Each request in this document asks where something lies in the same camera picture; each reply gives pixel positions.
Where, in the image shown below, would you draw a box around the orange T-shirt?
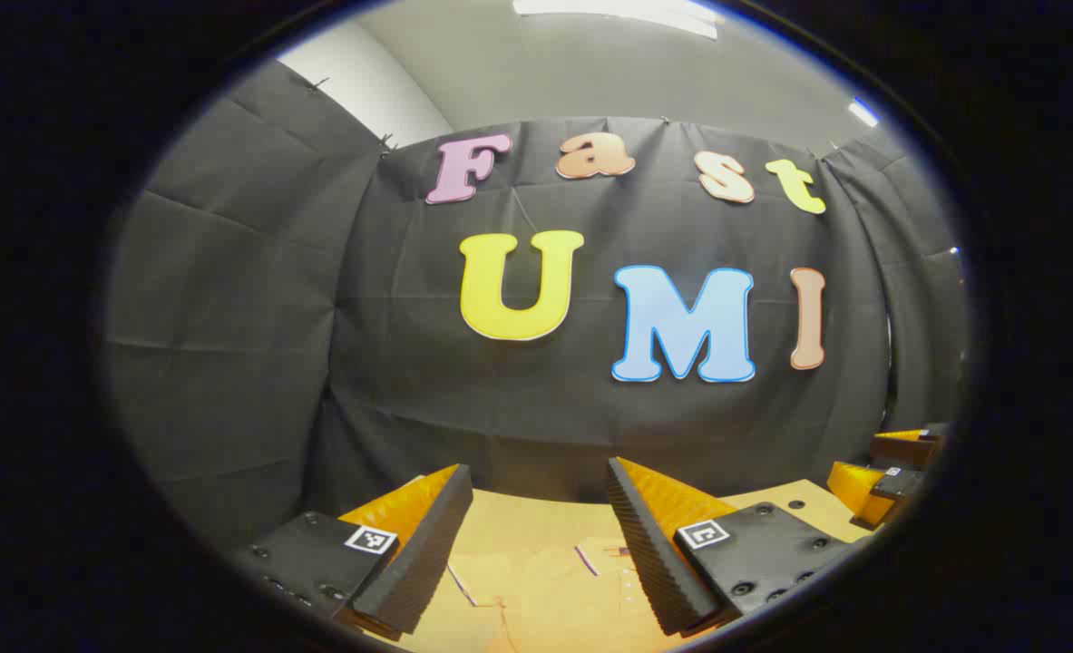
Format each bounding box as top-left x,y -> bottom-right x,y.
427,537 -> 666,653

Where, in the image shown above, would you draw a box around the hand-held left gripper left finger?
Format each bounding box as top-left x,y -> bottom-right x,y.
232,464 -> 473,640

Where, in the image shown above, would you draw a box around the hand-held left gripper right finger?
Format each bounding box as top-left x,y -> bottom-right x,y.
607,457 -> 865,638

